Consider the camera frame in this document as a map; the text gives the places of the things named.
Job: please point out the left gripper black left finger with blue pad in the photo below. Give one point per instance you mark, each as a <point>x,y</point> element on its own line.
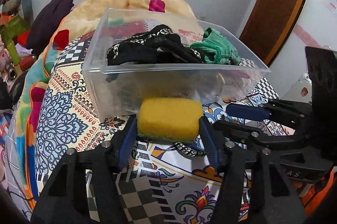
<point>64,195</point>

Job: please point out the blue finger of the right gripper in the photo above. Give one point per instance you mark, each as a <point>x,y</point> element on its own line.
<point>289,113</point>

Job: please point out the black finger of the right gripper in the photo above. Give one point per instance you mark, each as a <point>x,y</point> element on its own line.
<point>253,135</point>

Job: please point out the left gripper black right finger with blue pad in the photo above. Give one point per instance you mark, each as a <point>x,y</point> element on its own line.
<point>272,197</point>

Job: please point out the yellow sponge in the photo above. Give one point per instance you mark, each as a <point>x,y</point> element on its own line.
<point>173,119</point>

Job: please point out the green knitted cloth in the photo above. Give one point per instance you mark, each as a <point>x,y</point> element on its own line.
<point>216,49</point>

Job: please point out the black patterned fabric bag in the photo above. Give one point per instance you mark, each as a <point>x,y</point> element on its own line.
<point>159,45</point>

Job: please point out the brown wooden door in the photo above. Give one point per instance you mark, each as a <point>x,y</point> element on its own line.
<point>269,25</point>

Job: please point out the black plastic bag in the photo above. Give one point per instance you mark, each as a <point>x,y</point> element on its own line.
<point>10,98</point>

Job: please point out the clear plastic storage box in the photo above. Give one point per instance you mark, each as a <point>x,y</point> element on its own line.
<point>119,90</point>

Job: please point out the red thermos bottle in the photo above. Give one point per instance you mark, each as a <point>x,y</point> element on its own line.
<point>27,62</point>

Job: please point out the green bottle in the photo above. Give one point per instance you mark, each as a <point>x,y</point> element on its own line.
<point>13,52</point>

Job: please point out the colourful patchwork blanket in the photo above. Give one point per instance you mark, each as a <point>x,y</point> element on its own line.
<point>55,111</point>

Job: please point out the dark purple garment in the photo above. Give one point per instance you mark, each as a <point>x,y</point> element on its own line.
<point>46,23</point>

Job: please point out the green cardboard box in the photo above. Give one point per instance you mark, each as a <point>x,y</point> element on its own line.
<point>13,28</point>

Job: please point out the grey green plush toy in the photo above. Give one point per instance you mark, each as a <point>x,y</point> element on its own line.
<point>21,7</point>

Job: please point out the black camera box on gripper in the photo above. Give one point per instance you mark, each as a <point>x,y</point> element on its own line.
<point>322,72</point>

